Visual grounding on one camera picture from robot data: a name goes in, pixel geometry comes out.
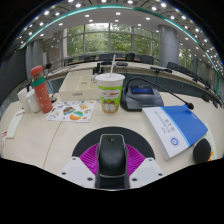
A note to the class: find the black computer mouse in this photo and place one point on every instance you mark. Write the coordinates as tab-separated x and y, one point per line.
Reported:
112	155

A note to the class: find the dark office chairs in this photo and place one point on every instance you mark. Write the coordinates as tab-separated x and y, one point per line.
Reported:
146	59

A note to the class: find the colourful sticker sheet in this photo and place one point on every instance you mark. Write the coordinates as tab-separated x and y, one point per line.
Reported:
71	111

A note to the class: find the black handheld microphone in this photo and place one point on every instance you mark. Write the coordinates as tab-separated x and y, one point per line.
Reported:
201	150

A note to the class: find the white paper sheet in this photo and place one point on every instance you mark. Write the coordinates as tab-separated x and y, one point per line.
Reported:
211	136

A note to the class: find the blue and white book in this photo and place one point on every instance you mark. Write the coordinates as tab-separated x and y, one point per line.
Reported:
180	128

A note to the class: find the ceiling lights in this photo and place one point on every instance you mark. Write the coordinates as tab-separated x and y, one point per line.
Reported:
117	13

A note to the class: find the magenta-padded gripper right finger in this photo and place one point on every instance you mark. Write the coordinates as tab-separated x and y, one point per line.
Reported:
143	168

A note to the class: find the white printed booklet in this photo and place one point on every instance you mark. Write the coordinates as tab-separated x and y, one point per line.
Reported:
16	123

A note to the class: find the green printed cup with straw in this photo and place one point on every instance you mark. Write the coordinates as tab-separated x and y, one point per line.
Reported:
110	93

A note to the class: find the white cardboard box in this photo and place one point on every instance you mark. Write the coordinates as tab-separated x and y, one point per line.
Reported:
78	86

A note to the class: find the white paper cup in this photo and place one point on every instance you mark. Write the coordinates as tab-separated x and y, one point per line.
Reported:
22	100

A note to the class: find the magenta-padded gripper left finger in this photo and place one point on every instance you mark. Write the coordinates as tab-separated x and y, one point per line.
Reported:
81	168

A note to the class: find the red bottle with green band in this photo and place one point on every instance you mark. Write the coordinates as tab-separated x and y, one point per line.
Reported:
42	93

